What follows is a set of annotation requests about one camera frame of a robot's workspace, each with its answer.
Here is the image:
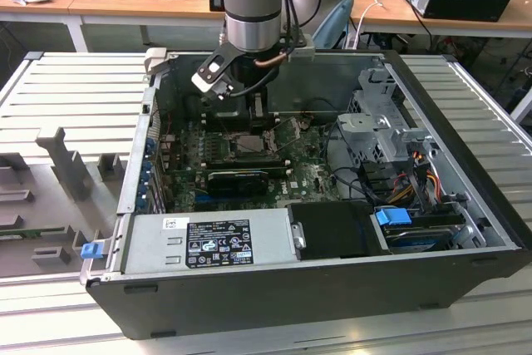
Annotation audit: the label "green motherboard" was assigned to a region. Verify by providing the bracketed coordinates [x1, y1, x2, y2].
[154, 112, 361, 214]

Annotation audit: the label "blue plastic latch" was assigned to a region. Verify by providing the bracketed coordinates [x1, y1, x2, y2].
[81, 241, 103, 261]

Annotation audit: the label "grey parts rack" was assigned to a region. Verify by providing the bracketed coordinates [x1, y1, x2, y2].
[0, 125, 129, 280]

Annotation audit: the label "green RAM stick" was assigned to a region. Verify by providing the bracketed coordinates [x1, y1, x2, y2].
[0, 226, 70, 244]

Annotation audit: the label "hard disk in blue carrier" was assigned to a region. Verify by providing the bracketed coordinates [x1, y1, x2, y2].
[372, 206, 458, 255]

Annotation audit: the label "metal wire locking lever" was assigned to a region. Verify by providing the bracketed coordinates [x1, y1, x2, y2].
[218, 116, 236, 142]

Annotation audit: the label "black graphics card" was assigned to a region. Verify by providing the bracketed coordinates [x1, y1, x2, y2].
[206, 169, 270, 198]

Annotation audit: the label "thin black case cable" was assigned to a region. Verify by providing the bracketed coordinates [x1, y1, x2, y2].
[307, 98, 340, 123]

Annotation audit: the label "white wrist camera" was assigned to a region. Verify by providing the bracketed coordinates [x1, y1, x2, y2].
[190, 42, 234, 101]

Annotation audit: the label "black plastic shroud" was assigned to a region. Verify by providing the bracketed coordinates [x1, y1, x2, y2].
[286, 200, 377, 259]

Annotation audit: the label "metal socket cover frame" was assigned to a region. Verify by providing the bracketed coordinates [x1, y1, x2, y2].
[269, 115, 303, 153]

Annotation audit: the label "black RAM slot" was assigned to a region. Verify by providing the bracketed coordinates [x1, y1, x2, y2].
[202, 160, 293, 170]
[202, 165, 293, 175]
[202, 116, 280, 124]
[202, 119, 280, 127]
[202, 153, 293, 162]
[202, 111, 280, 120]
[202, 122, 280, 131]
[202, 157, 293, 166]

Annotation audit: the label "silver metal drive cage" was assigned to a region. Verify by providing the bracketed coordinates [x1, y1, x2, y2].
[335, 67, 441, 173]

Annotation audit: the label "silver power supply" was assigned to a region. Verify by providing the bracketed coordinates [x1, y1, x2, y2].
[103, 206, 301, 277]

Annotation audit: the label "CPU socket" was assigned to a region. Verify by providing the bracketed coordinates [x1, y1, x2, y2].
[224, 128, 280, 157]

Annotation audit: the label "black and grey PC case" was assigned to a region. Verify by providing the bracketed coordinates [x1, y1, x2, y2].
[78, 49, 532, 339]

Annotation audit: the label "grey plastic case latch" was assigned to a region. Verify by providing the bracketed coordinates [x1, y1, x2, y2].
[143, 47, 170, 90]

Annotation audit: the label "orange yellow power wires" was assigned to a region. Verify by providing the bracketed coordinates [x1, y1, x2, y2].
[388, 163, 442, 206]

